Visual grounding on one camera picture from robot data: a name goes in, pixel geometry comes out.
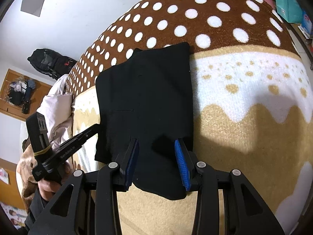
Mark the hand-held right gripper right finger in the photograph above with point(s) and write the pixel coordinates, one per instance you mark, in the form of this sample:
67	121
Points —
182	166

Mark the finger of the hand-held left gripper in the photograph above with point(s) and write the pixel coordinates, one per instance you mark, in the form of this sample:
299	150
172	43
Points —
83	138

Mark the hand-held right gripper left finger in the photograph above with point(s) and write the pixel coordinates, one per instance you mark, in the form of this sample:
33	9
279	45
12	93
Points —
132	166

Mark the black pants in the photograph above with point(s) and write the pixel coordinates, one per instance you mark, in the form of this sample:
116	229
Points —
146	98

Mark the person's left forearm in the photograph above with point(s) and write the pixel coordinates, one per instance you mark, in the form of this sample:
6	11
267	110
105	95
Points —
36	213

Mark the person's left hand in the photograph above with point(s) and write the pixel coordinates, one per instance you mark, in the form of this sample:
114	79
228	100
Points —
47	189

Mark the pale pink quilt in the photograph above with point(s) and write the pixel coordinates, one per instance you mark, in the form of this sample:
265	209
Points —
57	110

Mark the brown plush cloth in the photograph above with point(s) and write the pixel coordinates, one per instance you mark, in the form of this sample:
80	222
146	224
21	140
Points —
25	169

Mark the wooden door with hung clothes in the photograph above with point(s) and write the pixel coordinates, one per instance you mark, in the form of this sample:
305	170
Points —
24	95

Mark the black backpack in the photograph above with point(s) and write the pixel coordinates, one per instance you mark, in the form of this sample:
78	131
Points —
49	62

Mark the brown polka-dot fleece blanket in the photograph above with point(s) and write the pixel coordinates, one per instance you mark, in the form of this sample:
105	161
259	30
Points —
232	90

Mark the blue carton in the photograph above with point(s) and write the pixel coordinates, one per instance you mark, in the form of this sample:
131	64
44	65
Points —
307	24

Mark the teal paper shopping bag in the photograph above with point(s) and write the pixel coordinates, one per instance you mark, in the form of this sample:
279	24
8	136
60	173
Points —
286	0

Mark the wall poster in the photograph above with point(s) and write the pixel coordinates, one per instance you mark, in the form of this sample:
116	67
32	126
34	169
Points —
13	216

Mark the grey wall panel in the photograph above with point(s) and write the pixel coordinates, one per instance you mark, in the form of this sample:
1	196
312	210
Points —
33	1

